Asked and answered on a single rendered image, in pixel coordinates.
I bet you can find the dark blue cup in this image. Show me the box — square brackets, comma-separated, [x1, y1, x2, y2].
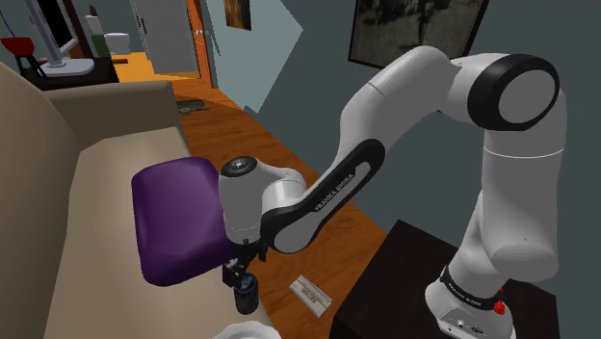
[233, 273, 261, 316]

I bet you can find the purple cushion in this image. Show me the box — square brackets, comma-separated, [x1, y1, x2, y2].
[130, 156, 237, 288]

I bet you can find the white plate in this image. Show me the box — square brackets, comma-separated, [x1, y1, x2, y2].
[213, 320, 283, 339]

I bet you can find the grey flat box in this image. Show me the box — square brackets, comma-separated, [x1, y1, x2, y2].
[288, 274, 333, 319]

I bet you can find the dark robot stand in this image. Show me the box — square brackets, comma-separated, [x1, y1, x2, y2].
[327, 219, 561, 339]

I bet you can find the beige sofa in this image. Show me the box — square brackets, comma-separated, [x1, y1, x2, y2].
[0, 61, 279, 339]

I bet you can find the dark round floor object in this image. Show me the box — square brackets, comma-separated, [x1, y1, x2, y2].
[176, 98, 213, 117]

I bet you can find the orange door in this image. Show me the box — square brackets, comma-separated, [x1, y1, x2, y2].
[186, 0, 218, 89]

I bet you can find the grey door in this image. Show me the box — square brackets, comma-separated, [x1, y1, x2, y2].
[129, 0, 201, 77]

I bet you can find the dark side table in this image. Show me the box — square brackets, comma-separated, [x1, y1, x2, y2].
[22, 56, 121, 91]

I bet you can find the white toilet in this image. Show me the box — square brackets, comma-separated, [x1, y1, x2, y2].
[103, 32, 133, 57]

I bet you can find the white framed monitor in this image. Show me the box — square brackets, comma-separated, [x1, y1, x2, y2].
[23, 0, 96, 79]

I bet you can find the red stool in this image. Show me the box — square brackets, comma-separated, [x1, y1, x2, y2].
[0, 37, 38, 72]

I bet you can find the small brown wall picture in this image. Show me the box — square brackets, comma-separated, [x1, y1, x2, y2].
[222, 0, 252, 32]

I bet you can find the large dark wall picture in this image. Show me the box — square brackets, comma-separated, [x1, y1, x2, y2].
[348, 0, 490, 71]

